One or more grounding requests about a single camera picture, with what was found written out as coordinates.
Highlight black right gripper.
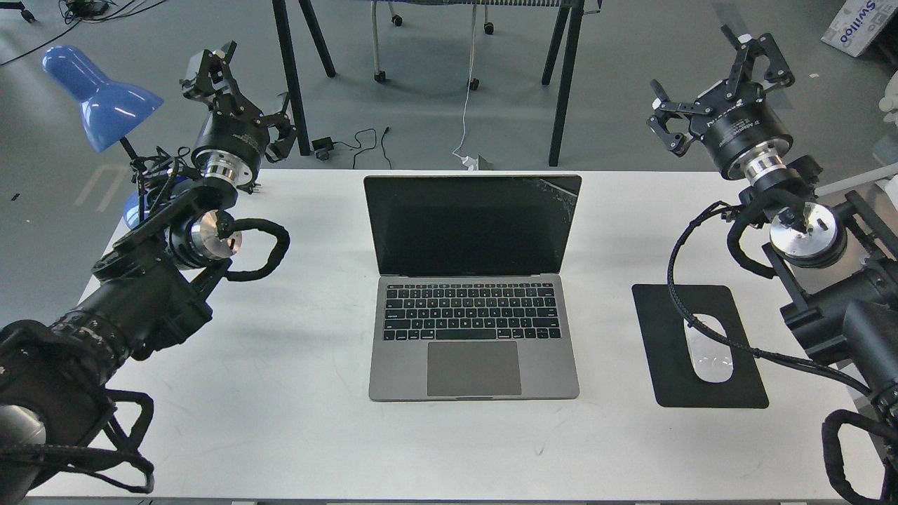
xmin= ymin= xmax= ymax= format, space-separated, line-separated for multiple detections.
xmin=647 ymin=25 xmax=796 ymax=181

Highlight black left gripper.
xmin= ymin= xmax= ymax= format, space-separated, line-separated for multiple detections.
xmin=180 ymin=41 xmax=298 ymax=173

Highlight grey laptop computer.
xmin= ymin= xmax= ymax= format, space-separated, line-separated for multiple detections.
xmin=363 ymin=175 xmax=582 ymax=402

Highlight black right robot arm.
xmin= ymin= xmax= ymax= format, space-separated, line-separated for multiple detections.
xmin=647 ymin=25 xmax=897 ymax=504

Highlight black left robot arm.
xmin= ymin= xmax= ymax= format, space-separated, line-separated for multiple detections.
xmin=2 ymin=42 xmax=297 ymax=504

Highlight blue desk lamp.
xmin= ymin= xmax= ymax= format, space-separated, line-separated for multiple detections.
xmin=41 ymin=45 xmax=185 ymax=230

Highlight cardboard box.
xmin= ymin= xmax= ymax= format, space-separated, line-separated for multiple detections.
xmin=821 ymin=1 xmax=897 ymax=58

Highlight white office chair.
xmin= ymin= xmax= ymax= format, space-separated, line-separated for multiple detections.
xmin=817 ymin=73 xmax=897 ymax=207

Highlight white computer mouse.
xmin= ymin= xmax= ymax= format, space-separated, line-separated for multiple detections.
xmin=683 ymin=321 xmax=735 ymax=384

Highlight black mouse pad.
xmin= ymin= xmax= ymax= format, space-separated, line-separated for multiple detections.
xmin=631 ymin=284 xmax=769 ymax=409

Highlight black power adapter cable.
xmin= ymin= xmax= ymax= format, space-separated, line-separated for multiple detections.
xmin=311 ymin=127 xmax=393 ymax=170

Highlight black table frame legs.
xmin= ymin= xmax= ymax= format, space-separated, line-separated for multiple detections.
xmin=270 ymin=1 xmax=603 ymax=168

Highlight white charging cable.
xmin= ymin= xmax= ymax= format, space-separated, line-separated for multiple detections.
xmin=453 ymin=0 xmax=496 ymax=171

